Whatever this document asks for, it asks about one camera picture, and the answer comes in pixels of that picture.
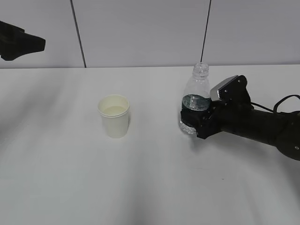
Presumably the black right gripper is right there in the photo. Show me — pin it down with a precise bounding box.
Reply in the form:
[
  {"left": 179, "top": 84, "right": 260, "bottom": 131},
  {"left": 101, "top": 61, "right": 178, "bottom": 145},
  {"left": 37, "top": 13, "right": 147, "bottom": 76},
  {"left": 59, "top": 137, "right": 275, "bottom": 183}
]
[{"left": 180, "top": 104, "right": 225, "bottom": 139}]

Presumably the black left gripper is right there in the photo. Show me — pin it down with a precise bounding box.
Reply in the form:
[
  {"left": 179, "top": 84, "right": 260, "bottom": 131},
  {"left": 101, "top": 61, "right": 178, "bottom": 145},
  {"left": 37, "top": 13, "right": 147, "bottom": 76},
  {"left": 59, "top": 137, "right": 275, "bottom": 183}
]
[{"left": 0, "top": 21, "right": 46, "bottom": 61}]

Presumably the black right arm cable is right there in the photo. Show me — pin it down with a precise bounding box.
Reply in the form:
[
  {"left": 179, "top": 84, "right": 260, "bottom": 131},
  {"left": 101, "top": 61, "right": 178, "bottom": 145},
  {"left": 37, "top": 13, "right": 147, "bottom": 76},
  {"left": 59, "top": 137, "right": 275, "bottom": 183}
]
[{"left": 249, "top": 94, "right": 300, "bottom": 114}]

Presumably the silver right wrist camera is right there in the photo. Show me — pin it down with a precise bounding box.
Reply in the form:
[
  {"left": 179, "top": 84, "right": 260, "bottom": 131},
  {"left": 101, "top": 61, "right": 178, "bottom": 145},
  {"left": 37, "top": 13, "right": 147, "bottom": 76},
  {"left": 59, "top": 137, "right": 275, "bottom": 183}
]
[{"left": 209, "top": 75, "right": 253, "bottom": 112}]

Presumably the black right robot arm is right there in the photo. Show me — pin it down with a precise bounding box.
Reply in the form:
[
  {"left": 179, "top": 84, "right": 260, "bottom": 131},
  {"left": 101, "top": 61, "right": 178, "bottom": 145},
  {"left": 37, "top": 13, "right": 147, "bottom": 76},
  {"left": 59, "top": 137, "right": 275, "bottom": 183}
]
[{"left": 180, "top": 105, "right": 300, "bottom": 160}]

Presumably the white paper cup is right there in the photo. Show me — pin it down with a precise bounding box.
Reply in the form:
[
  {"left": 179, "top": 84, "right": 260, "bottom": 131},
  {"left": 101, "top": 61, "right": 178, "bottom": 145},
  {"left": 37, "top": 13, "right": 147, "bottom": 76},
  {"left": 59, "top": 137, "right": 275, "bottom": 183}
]
[{"left": 97, "top": 95, "right": 130, "bottom": 138}]

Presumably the clear water bottle green label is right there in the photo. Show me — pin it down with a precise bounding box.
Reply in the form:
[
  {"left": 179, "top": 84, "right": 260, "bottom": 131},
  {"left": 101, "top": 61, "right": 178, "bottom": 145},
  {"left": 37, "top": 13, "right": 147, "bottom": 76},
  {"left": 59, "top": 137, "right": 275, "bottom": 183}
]
[{"left": 179, "top": 62, "right": 211, "bottom": 136}]

